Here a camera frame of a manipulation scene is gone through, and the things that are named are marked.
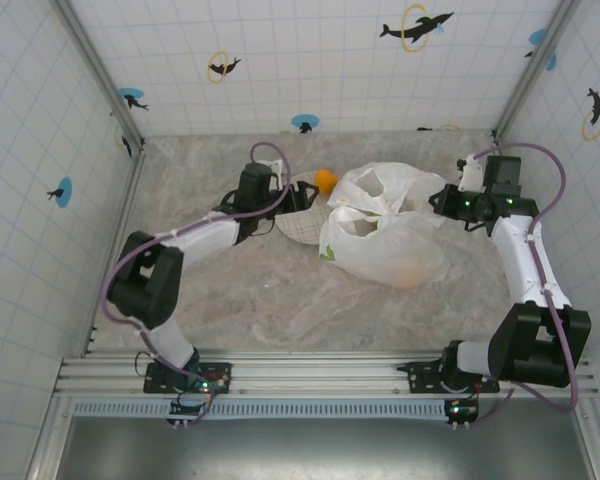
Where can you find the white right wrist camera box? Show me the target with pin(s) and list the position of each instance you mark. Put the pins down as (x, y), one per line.
(472, 172)

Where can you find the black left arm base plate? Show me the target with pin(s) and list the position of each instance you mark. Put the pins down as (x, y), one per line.
(220, 382)

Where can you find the yellow orange fruit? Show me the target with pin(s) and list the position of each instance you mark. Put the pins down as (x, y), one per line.
(412, 275)

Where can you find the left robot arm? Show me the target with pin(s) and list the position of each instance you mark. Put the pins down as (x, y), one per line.
(145, 285)

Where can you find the aluminium side rail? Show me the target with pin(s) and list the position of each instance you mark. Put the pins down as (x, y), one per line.
(122, 220)
(500, 155)

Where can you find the controller board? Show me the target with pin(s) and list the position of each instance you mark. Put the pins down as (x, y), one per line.
(462, 411)
(187, 410)

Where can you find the left controller board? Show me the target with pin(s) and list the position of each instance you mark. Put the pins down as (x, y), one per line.
(187, 410)

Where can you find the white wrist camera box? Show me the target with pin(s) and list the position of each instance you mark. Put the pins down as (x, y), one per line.
(275, 167)
(472, 172)

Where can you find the blue circle dolphin sticker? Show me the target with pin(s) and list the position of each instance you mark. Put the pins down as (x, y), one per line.
(132, 99)
(305, 123)
(62, 192)
(539, 39)

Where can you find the right controller board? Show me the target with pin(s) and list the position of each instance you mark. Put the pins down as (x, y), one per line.
(462, 411)

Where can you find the white checked paper plate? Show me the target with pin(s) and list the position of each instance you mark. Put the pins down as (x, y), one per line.
(300, 227)

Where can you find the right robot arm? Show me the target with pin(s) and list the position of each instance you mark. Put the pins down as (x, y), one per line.
(535, 350)

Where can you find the white plastic bag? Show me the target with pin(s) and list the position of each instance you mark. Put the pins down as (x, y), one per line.
(380, 250)

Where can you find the aluminium corner post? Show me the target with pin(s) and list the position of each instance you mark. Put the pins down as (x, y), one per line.
(97, 75)
(535, 65)

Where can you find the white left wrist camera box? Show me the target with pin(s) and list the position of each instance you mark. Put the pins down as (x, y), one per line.
(275, 167)

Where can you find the orange pear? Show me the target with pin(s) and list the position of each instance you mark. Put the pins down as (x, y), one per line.
(326, 180)

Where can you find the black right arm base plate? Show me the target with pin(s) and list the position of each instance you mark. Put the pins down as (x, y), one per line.
(422, 377)

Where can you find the aluminium mounting rail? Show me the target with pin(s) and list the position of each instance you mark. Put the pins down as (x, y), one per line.
(320, 375)

